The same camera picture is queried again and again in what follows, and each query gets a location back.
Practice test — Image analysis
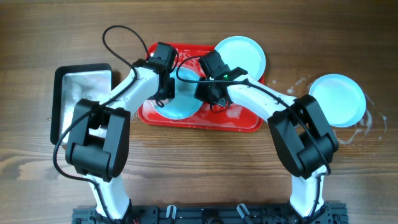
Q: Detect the light blue plate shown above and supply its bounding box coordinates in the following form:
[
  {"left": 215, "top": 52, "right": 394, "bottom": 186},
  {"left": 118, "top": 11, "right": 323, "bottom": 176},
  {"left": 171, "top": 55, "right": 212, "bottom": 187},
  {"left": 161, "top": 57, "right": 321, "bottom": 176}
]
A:
[
  {"left": 151, "top": 70, "right": 203, "bottom": 120},
  {"left": 215, "top": 36, "right": 266, "bottom": 81},
  {"left": 309, "top": 74, "right": 366, "bottom": 128}
]

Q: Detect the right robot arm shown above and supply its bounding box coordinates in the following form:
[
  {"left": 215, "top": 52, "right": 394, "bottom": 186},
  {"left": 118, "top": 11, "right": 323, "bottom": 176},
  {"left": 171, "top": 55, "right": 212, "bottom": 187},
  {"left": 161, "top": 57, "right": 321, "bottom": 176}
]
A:
[{"left": 195, "top": 50, "right": 338, "bottom": 222}]

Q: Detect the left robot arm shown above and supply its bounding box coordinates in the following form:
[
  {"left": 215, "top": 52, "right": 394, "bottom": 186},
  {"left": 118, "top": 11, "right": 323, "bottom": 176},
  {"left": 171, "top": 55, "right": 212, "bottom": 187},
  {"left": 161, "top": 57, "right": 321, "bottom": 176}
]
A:
[{"left": 65, "top": 42, "right": 178, "bottom": 223}]

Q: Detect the red plastic tray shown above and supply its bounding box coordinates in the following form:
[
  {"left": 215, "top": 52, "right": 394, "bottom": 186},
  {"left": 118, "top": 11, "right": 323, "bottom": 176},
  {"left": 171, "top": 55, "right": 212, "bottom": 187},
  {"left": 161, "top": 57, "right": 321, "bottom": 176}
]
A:
[{"left": 137, "top": 42, "right": 264, "bottom": 133}]

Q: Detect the black foil-lined tray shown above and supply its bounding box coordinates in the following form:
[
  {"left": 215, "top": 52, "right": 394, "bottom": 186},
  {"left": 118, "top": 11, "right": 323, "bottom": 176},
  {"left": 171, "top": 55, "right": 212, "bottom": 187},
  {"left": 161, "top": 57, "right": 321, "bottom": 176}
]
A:
[{"left": 50, "top": 63, "right": 112, "bottom": 144}]

